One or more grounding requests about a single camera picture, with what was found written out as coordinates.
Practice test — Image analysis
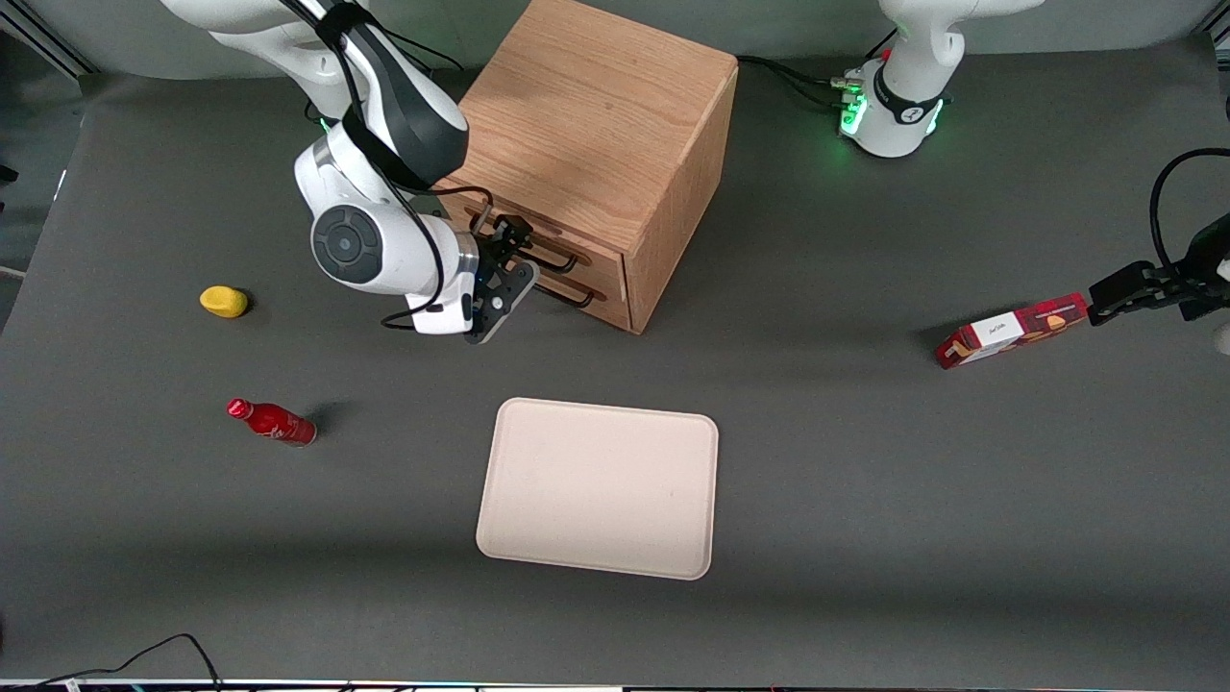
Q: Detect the black right base cable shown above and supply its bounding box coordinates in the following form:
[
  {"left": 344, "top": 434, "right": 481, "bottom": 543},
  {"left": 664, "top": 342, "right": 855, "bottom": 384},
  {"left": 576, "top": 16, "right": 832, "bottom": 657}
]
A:
[{"left": 384, "top": 27, "right": 465, "bottom": 72}]

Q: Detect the red soda bottle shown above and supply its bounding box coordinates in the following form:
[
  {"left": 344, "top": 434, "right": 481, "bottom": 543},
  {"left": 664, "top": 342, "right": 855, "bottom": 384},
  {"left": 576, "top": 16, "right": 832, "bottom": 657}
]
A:
[{"left": 227, "top": 398, "right": 318, "bottom": 448}]

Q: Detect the oak wooden drawer cabinet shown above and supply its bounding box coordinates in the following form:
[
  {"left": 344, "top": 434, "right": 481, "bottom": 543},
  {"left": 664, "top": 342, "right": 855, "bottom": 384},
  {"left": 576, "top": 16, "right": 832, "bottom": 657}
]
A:
[{"left": 423, "top": 0, "right": 739, "bottom": 335}]

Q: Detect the beige plastic tray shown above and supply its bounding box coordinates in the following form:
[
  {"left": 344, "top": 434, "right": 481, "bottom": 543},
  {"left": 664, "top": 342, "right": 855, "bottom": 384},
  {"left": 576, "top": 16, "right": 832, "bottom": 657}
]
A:
[{"left": 476, "top": 397, "right": 720, "bottom": 581}]

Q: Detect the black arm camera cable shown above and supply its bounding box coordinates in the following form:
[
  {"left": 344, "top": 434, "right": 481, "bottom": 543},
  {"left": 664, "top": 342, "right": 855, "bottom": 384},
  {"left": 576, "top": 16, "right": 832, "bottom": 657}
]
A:
[
  {"left": 283, "top": 0, "right": 498, "bottom": 333},
  {"left": 1150, "top": 149, "right": 1230, "bottom": 280}
]

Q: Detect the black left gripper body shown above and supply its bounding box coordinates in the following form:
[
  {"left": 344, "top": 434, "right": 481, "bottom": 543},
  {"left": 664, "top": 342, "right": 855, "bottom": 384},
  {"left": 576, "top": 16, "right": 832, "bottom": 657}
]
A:
[{"left": 1166, "top": 213, "right": 1230, "bottom": 324}]

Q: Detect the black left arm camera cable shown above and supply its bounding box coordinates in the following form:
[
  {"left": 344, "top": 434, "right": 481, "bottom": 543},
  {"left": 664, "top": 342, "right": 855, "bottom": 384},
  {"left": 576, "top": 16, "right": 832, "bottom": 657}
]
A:
[{"left": 1150, "top": 149, "right": 1230, "bottom": 280}]

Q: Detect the red cookie box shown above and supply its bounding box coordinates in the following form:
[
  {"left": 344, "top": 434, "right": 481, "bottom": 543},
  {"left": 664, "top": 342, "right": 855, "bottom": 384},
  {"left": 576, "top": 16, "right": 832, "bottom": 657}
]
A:
[{"left": 935, "top": 292, "right": 1091, "bottom": 371}]

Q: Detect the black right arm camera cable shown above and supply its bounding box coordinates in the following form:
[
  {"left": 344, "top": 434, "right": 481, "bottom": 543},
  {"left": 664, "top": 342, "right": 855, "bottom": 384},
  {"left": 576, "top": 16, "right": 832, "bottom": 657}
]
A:
[{"left": 283, "top": 0, "right": 498, "bottom": 333}]

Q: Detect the black table edge cable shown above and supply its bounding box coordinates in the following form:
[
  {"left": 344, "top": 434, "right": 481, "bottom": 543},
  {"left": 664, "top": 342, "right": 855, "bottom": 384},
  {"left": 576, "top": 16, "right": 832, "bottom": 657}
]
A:
[{"left": 34, "top": 633, "right": 224, "bottom": 691}]

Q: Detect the black base cable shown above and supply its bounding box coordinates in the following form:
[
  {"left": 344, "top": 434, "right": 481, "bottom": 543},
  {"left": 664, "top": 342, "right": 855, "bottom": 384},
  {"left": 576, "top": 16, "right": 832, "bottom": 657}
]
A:
[
  {"left": 384, "top": 27, "right": 465, "bottom": 72},
  {"left": 738, "top": 55, "right": 856, "bottom": 109}
]

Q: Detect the black left base cable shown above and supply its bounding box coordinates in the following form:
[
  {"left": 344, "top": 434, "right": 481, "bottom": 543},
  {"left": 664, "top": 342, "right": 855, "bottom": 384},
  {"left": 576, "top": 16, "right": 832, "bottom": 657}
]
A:
[{"left": 738, "top": 55, "right": 856, "bottom": 109}]

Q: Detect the wooden drawer with black handle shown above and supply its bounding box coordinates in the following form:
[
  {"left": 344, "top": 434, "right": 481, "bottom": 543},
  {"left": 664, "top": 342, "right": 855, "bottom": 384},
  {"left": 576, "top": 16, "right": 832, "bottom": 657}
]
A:
[
  {"left": 531, "top": 264, "right": 632, "bottom": 334},
  {"left": 437, "top": 187, "right": 627, "bottom": 291}
]

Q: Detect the aluminium frame strut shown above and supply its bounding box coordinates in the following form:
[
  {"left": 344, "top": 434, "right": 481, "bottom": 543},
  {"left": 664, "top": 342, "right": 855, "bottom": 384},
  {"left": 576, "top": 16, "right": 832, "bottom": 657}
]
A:
[{"left": 0, "top": 0, "right": 97, "bottom": 78}]

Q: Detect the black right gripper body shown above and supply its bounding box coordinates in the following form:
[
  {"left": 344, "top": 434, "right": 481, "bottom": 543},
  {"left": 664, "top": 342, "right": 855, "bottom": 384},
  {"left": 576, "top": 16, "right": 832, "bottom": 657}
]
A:
[{"left": 466, "top": 240, "right": 540, "bottom": 345}]

